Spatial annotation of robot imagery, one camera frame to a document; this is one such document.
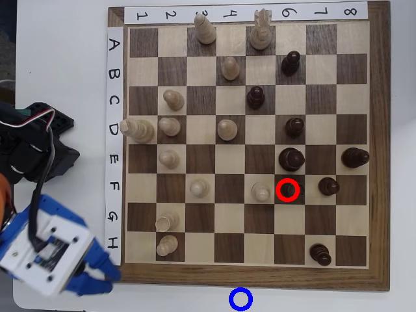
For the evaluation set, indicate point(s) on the white paper letter strip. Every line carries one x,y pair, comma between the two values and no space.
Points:
113,143

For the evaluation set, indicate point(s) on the dark wooden king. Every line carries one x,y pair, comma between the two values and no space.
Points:
291,160

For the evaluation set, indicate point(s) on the dark wooden pawn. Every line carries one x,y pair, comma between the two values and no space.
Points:
320,254
294,127
255,97
290,65
328,186

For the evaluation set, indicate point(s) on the light wooden rook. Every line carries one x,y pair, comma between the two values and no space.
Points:
167,222

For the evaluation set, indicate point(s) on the light wooden pawn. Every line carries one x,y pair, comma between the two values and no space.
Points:
199,188
227,130
168,159
174,100
261,192
230,70
169,126

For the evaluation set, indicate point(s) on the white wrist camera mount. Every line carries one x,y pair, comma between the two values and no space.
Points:
19,256

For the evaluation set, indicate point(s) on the dark wooden rook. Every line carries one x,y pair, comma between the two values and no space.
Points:
288,189

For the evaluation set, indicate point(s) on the light wooden knight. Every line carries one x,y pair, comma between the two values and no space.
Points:
166,244

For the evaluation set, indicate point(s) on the black and orange robot arm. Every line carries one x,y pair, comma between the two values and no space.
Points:
29,152

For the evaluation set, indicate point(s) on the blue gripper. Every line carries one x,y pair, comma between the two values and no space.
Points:
101,269

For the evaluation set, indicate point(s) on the light wooden king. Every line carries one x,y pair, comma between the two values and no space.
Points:
139,130

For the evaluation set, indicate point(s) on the white paper number strip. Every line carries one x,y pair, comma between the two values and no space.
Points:
302,13

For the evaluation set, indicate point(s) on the light wooden bishop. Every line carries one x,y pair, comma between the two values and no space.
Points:
205,32

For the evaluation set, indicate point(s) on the dark wooden bishop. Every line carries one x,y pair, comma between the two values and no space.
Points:
354,157

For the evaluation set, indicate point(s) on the wooden chessboard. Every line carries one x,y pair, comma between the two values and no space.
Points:
377,130

